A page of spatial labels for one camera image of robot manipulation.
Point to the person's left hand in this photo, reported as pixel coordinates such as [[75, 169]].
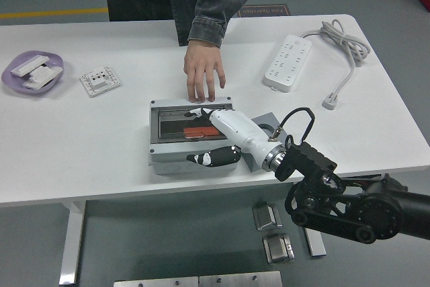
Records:
[[203, 65]]

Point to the robot right hand white black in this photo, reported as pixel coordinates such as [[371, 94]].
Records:
[[242, 129]]

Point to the orange cylinder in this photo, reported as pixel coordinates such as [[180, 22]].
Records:
[[208, 131]]

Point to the grey electrical box clear lid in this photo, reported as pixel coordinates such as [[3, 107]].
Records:
[[168, 156]]

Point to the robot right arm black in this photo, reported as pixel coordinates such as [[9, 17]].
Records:
[[369, 213]]

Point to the grey cube with round hole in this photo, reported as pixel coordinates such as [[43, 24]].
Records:
[[265, 120]]

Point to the white power strip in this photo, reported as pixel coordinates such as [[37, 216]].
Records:
[[287, 63]]

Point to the brown floor sign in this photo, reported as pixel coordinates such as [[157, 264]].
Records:
[[272, 11]]

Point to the white socket panel module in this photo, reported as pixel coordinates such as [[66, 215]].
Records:
[[100, 82]]

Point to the metal latch block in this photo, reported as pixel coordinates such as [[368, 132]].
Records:
[[277, 248]]

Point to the black table control panel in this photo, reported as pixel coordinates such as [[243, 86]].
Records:
[[369, 176]]

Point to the white table right leg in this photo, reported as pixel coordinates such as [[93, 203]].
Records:
[[315, 245]]

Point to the white table leg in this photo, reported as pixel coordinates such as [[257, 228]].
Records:
[[72, 243], [315, 245]]

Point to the small white plastic part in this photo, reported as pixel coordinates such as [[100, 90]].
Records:
[[32, 84]]

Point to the long white plastic block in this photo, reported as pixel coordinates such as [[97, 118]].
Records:
[[28, 65]]

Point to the purple tray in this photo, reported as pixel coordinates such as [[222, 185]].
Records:
[[10, 80]]

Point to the white table left leg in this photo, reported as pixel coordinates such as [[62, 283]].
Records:
[[72, 243]]

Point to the angled metal bracket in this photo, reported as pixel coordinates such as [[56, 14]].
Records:
[[267, 216]]

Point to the wide metal base plate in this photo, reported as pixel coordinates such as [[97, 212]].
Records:
[[242, 280]]

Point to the white plastic switch part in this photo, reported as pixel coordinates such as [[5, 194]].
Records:
[[48, 72]]

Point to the narrow metal base plate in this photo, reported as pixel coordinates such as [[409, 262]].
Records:
[[154, 282]]

